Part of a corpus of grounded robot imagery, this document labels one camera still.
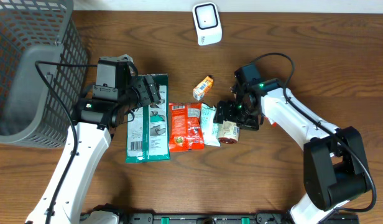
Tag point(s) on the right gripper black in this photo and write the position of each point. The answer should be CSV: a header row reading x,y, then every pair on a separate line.
x,y
251,124

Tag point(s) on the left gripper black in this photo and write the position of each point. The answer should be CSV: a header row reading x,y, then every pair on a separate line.
x,y
143,86

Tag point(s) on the green-lid white jar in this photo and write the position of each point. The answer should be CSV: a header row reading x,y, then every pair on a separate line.
x,y
228,132

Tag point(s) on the teal white snack packet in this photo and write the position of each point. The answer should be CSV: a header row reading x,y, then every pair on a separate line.
x,y
209,129

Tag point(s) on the orange white small packet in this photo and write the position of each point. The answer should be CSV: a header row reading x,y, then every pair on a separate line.
x,y
203,88

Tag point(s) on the green white snack bag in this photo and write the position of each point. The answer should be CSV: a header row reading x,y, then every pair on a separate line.
x,y
147,128

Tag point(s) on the red snack packet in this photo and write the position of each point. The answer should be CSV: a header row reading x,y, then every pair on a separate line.
x,y
186,132

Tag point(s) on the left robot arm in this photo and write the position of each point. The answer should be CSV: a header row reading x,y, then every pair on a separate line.
x,y
94,121

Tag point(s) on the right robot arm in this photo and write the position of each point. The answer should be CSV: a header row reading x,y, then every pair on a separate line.
x,y
335,168

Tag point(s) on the white barcode scanner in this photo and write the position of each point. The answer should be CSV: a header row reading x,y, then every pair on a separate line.
x,y
207,23

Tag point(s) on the grey plastic mesh basket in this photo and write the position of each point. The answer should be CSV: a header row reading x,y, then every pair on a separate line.
x,y
38,36

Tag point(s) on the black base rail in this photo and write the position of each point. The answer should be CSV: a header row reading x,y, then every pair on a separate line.
x,y
210,217

